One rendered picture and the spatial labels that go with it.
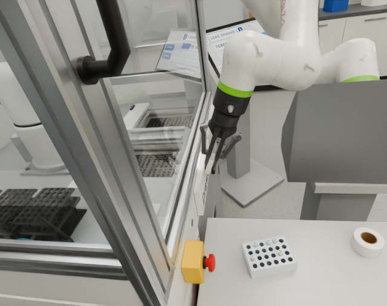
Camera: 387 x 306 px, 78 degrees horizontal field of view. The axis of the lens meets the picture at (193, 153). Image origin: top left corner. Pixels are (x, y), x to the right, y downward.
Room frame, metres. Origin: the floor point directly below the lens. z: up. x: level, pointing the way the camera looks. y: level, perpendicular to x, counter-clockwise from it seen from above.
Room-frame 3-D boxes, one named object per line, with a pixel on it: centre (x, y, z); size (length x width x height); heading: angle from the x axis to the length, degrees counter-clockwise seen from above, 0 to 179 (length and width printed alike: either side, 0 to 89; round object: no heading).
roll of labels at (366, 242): (0.36, -0.43, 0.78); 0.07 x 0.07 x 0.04
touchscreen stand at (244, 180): (1.55, -0.39, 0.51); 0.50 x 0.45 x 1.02; 28
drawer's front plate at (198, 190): (0.66, -0.02, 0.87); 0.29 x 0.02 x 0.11; 166
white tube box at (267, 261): (0.37, -0.16, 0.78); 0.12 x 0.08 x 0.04; 91
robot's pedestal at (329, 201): (0.72, -0.59, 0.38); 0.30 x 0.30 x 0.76; 76
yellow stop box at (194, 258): (0.33, 0.04, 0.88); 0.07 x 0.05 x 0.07; 166
